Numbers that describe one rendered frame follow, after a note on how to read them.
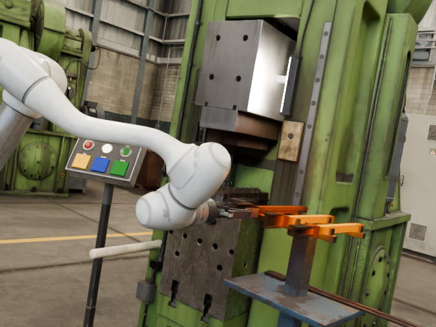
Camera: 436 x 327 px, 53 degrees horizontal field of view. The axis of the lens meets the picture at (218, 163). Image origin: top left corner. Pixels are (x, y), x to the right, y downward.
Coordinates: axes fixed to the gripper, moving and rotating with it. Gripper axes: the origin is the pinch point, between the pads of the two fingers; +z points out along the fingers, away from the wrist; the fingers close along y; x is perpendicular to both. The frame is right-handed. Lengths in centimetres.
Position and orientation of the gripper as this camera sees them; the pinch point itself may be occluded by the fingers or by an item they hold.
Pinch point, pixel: (242, 209)
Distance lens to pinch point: 142.7
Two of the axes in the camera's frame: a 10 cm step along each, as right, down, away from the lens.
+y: 7.3, 1.6, -6.7
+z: 6.7, 0.7, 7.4
